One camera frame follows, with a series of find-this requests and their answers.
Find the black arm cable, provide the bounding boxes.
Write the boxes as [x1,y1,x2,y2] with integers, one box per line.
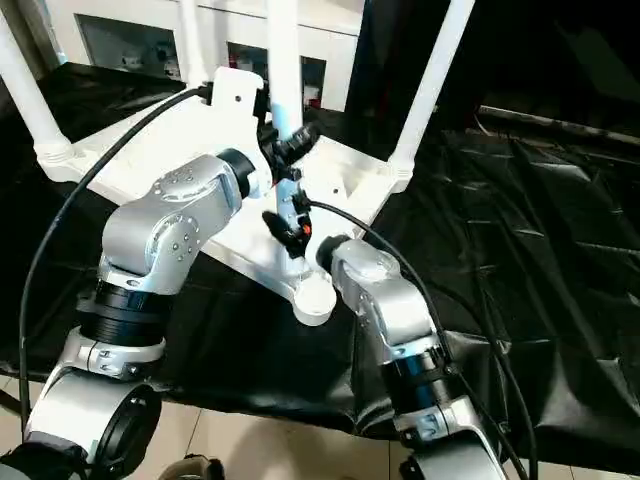
[18,85,209,436]
[294,197,539,480]

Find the grey curtain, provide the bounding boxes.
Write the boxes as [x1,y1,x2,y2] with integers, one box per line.
[7,0,57,81]

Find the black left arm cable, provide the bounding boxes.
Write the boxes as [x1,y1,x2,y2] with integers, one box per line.
[18,85,209,436]

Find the white cabinet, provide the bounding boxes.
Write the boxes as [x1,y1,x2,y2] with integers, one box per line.
[49,0,366,112]

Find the black mat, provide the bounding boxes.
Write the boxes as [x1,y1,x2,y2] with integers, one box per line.
[0,62,640,476]

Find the dark metal rod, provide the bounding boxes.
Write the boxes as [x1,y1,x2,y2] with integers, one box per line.
[477,104,640,147]

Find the black backdrop cloth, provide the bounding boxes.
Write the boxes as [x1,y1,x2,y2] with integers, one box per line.
[344,0,640,146]

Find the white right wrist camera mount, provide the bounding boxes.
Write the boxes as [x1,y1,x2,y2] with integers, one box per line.
[273,177,314,274]

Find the white plastic table top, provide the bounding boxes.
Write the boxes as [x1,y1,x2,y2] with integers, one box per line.
[35,74,417,329]

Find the white plastic table leg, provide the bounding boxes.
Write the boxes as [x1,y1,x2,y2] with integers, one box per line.
[263,0,305,146]
[0,7,76,169]
[177,0,214,86]
[387,0,476,179]

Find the grey white ornament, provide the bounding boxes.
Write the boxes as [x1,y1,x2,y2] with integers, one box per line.
[155,42,180,76]

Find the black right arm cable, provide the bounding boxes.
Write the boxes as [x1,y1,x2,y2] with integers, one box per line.
[294,197,539,480]

